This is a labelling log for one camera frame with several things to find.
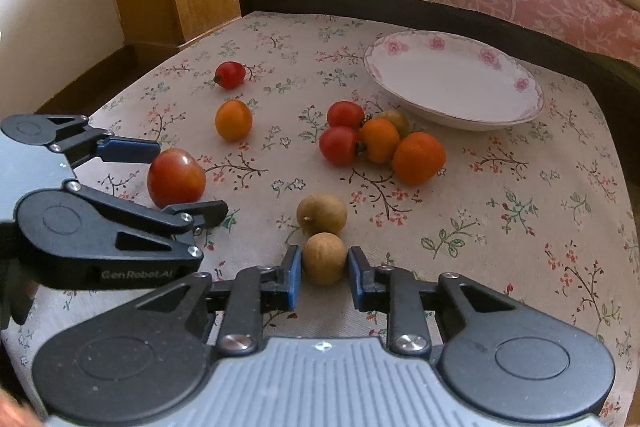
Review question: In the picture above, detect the greenish brown tomato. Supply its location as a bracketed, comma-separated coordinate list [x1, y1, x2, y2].
[376, 108, 410, 139]

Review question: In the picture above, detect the small orange tomato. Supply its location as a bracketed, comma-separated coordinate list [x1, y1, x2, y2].
[215, 100, 253, 142]

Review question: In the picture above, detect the white floral plate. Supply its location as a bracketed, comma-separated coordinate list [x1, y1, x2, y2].
[363, 30, 544, 131]

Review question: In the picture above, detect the large orange tangerine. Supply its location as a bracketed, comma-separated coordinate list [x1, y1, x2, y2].
[392, 132, 446, 186]

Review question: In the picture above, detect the floral tablecloth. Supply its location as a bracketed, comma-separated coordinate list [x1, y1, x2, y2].
[1, 13, 639, 426]

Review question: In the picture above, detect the red tomato cluster front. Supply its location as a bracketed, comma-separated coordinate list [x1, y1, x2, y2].
[319, 126, 360, 167]

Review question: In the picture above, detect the large red tomato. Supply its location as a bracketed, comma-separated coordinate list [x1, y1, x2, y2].
[146, 147, 206, 208]

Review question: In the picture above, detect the red tomato cluster back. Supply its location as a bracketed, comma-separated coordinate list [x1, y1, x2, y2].
[326, 101, 366, 130]

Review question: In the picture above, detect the red tomato cluster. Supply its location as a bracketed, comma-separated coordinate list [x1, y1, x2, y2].
[326, 101, 366, 130]
[319, 126, 360, 167]

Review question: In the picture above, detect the small red cherry tomato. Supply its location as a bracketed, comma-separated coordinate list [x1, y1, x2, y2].
[214, 61, 246, 90]

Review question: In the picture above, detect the brown longan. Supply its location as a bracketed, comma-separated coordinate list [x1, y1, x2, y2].
[302, 232, 347, 285]
[296, 193, 347, 235]

